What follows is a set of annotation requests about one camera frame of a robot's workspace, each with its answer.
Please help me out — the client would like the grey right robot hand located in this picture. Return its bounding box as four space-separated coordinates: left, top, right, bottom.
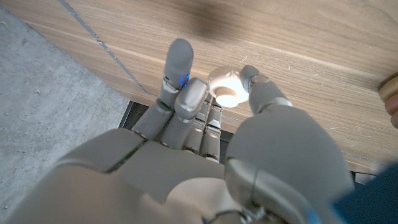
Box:
6 37 355 224

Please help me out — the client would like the small beige toy disc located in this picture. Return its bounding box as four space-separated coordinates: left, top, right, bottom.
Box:
207 65 249 108

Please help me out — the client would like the red toy disc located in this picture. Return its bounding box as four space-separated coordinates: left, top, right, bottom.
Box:
384 93 398 118

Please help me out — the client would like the large orange toy disc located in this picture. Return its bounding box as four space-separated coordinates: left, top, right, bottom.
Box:
377 72 398 102

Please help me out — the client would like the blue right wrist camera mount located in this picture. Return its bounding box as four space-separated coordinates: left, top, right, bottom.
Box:
310 161 398 224

